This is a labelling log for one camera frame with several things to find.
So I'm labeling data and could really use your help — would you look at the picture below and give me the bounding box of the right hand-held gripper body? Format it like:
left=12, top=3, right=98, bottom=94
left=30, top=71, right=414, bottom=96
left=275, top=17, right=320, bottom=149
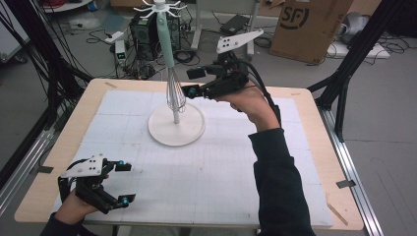
left=200, top=29, right=265, bottom=100

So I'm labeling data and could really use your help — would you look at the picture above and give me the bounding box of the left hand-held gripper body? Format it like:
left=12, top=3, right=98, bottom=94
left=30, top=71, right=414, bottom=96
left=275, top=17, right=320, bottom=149
left=60, top=153, right=121, bottom=215

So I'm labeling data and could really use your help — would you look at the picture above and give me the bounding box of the white hook rack stand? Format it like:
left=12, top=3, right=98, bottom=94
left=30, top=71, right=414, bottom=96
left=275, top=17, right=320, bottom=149
left=132, top=0, right=207, bottom=148

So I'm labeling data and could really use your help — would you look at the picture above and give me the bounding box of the whisk with green handle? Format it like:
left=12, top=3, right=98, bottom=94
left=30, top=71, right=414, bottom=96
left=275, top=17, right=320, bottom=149
left=156, top=11, right=187, bottom=114

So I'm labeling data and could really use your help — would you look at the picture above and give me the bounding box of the person's left hand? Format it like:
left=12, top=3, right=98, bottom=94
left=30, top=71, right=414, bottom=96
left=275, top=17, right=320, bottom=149
left=53, top=191, right=99, bottom=225

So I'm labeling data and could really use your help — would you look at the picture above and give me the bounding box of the person's right hand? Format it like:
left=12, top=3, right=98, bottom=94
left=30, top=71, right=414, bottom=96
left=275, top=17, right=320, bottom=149
left=215, top=86, right=281, bottom=133

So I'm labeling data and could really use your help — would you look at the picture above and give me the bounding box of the white metal floor stand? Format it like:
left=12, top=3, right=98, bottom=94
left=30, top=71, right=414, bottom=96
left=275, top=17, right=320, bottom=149
left=190, top=0, right=264, bottom=62

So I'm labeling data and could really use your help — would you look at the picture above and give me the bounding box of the flat black device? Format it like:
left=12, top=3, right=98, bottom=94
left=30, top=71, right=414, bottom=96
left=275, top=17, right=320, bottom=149
left=219, top=14, right=250, bottom=36

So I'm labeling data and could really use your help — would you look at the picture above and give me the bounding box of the black computer tower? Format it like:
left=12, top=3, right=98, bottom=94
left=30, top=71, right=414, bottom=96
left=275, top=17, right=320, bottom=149
left=129, top=13, right=182, bottom=62

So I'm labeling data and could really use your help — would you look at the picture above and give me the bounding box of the white grid mat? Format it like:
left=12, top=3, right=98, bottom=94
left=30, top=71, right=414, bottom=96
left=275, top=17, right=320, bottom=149
left=52, top=88, right=333, bottom=228

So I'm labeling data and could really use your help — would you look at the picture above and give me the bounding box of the white device with green display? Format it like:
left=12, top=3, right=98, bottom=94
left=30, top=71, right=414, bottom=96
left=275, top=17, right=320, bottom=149
left=114, top=39, right=128, bottom=67

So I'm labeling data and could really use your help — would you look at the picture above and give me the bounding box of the white power strip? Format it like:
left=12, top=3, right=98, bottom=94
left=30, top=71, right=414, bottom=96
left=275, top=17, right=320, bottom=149
left=103, top=30, right=126, bottom=44

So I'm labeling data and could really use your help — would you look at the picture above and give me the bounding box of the brown cardboard box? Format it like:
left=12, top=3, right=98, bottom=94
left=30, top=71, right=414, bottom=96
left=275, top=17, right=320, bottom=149
left=268, top=0, right=355, bottom=65

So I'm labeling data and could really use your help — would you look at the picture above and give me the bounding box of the white floor board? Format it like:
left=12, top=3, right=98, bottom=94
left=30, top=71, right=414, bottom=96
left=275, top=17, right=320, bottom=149
left=326, top=40, right=391, bottom=60

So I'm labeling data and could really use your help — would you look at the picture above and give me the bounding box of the grey rounded appliance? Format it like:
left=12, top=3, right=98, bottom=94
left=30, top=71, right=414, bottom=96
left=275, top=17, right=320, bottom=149
left=337, top=12, right=370, bottom=45

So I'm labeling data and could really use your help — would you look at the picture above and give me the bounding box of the thin wooden strip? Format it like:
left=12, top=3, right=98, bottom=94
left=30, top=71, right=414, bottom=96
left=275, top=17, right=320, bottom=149
left=326, top=200, right=349, bottom=227

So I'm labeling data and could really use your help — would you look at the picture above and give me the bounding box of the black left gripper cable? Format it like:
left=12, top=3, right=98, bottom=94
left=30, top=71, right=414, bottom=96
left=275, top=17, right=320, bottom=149
left=58, top=158, right=89, bottom=203

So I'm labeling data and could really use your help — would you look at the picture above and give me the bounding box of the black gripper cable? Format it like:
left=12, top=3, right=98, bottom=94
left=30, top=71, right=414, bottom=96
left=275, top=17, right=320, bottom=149
left=239, top=59, right=283, bottom=129
left=58, top=158, right=89, bottom=203

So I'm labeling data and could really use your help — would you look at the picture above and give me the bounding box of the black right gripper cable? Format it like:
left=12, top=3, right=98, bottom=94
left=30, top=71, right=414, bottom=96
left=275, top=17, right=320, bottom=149
left=239, top=59, right=283, bottom=129

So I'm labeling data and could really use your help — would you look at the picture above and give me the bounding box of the aluminium rail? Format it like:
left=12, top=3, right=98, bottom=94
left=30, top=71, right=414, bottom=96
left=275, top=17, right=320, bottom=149
left=319, top=107, right=385, bottom=236
left=0, top=127, right=56, bottom=214

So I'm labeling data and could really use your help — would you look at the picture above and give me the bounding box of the black frame strut with cables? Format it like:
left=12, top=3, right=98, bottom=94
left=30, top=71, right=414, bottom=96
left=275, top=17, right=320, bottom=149
left=0, top=0, right=93, bottom=132

